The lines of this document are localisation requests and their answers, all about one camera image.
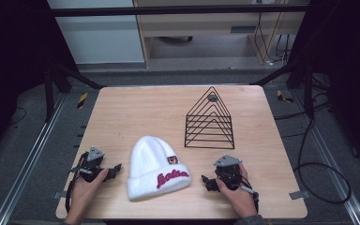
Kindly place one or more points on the black metal frame strut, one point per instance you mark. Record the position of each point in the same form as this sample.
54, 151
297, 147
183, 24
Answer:
48, 93
307, 90

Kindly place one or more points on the person's left hand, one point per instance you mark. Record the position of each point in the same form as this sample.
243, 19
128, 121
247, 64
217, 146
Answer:
84, 192

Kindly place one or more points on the light wooden desk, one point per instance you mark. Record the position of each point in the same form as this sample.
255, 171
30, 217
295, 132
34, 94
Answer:
200, 23

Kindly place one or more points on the black curtain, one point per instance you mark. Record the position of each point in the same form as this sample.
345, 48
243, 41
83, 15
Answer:
12, 62
347, 62

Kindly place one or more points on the grey metal table bracket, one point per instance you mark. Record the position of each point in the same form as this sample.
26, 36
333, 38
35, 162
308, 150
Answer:
299, 195
58, 195

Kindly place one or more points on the white knitted beanie hat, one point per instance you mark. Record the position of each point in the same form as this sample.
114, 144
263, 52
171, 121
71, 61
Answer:
156, 168

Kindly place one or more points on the person's right hand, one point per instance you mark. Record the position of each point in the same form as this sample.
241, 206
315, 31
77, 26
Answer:
239, 198

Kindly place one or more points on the yellow black striped tape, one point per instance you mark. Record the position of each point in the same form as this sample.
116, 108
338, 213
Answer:
82, 100
282, 97

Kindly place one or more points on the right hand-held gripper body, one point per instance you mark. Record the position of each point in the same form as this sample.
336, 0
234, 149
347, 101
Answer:
229, 173

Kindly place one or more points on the grey round table grommet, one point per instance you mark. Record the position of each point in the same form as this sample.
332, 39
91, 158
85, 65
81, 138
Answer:
212, 98

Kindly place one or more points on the black horizontal frame bar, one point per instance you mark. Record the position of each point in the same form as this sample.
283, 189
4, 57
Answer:
168, 10

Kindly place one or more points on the white cabinet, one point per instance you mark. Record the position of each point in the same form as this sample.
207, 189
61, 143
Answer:
100, 40

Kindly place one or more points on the aluminium floor rail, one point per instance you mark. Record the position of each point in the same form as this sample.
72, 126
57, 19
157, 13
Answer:
334, 162
28, 159

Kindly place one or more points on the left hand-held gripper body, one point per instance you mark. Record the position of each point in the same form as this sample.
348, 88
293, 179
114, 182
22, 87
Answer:
91, 162

